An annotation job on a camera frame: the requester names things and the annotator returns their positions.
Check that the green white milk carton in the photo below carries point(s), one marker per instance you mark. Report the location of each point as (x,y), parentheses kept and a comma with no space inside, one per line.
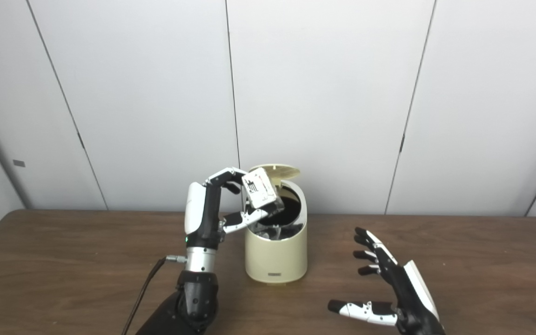
(261,188)

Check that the round cream bin lid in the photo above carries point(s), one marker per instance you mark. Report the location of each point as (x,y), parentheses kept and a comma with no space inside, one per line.
(282,171)

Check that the black panel joint clip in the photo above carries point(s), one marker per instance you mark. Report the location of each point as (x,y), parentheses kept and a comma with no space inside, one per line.
(402,143)

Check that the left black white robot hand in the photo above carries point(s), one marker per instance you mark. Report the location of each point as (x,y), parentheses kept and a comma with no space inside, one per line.
(203,214)

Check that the cream-colored bin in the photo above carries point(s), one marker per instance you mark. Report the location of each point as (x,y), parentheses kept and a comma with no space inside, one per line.
(277,258)

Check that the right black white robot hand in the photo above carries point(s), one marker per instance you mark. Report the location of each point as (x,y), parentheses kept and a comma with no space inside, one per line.
(410,293)

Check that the small gray wall label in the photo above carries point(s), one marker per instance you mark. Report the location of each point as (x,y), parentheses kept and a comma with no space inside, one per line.
(18,163)

